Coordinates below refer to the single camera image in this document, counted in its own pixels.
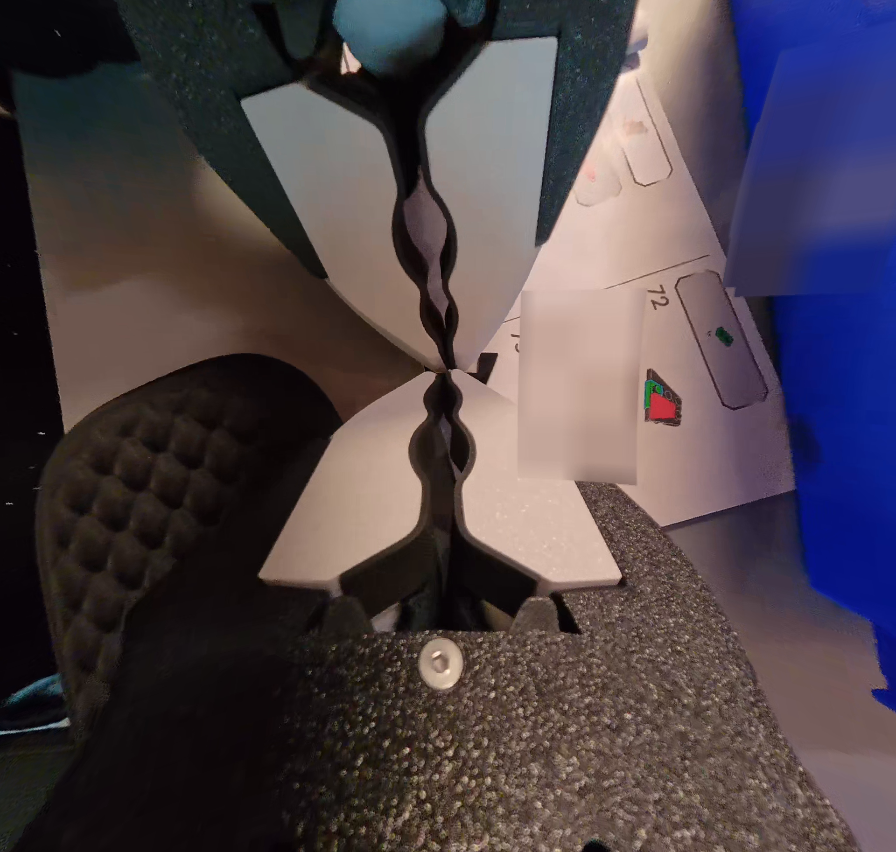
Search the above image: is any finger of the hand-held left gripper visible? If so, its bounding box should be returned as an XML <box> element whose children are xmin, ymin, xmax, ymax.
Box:
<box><xmin>240</xmin><ymin>77</ymin><xmax>449</xmax><ymax>370</ymax></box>
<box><xmin>422</xmin><ymin>35</ymin><xmax>559</xmax><ymax>370</ymax></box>

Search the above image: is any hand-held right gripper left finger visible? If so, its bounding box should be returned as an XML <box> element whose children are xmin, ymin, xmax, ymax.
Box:
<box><xmin>259</xmin><ymin>372</ymin><xmax>449</xmax><ymax>594</ymax></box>

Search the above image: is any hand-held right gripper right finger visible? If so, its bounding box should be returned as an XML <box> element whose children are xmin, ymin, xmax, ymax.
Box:
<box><xmin>450</xmin><ymin>369</ymin><xmax>624</xmax><ymax>595</ymax></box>

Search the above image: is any large blue plastic bin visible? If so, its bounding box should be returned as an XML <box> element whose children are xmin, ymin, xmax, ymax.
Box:
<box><xmin>721</xmin><ymin>0</ymin><xmax>896</xmax><ymax>709</ymax></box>

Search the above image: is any white lego instruction booklet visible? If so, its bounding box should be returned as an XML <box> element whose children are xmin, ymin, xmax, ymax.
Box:
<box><xmin>483</xmin><ymin>8</ymin><xmax>799</xmax><ymax>532</ymax></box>

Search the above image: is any black padded cushion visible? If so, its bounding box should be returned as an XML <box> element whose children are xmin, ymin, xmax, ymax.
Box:
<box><xmin>35</xmin><ymin>354</ymin><xmax>344</xmax><ymax>755</ymax></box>

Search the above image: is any teal sneaker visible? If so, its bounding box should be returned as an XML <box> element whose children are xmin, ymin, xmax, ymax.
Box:
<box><xmin>0</xmin><ymin>677</ymin><xmax>71</xmax><ymax>733</ymax></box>

